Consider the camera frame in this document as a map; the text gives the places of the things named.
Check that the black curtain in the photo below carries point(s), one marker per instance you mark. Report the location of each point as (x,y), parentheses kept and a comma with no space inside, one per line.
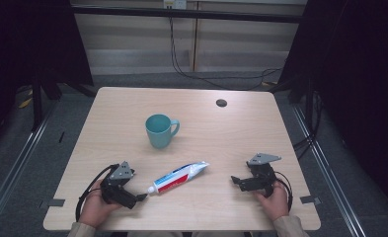
(356,82)
(27,39)

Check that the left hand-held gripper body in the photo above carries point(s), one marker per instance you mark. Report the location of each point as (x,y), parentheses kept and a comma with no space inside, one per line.
(117,192)

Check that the black horizontal frame bar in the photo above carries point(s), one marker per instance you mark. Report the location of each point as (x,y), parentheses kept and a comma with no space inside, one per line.
(188,14)

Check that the grey tape piece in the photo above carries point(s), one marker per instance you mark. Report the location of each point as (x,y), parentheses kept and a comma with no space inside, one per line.
(56,202)
(310,199)

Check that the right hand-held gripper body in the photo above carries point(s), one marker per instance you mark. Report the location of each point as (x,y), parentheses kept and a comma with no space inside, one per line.
(262,179)

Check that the person's left hand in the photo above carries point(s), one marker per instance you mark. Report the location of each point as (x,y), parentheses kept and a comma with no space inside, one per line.
(94,207)

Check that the white wall socket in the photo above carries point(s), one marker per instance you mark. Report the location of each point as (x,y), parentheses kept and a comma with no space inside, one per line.
(175,4)

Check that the grey table grommet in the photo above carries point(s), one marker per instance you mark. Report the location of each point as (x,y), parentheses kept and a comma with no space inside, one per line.
(221,102)

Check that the yellow floor tape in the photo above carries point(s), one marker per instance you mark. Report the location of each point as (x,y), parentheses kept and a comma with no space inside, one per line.
(25,102)

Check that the teal mug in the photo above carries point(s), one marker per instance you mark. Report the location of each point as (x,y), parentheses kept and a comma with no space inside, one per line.
(160,131)

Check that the aluminium floor rail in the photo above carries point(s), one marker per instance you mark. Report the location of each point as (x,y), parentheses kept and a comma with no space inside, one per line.
(329,184)
(14,171)

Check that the person's right hand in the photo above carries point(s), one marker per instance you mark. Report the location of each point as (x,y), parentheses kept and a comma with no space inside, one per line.
(275,202)

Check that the white red blue toothpaste tube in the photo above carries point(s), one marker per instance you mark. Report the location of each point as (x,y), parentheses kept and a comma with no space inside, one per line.
(178,177)

